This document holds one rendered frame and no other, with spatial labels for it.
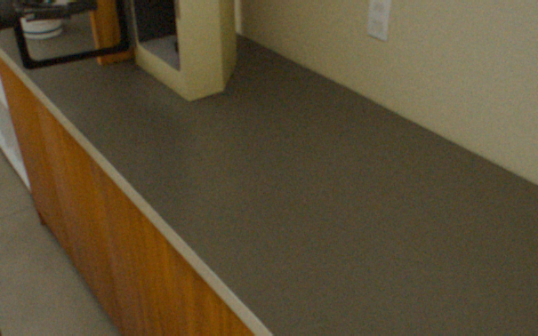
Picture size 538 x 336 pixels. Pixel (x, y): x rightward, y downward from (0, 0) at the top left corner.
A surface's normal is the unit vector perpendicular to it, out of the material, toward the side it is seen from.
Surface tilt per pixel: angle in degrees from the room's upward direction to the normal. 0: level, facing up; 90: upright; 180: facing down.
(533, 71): 90
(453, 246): 0
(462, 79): 90
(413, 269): 0
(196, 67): 90
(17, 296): 0
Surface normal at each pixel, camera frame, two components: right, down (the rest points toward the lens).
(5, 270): 0.00, -0.84
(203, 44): 0.60, 0.44
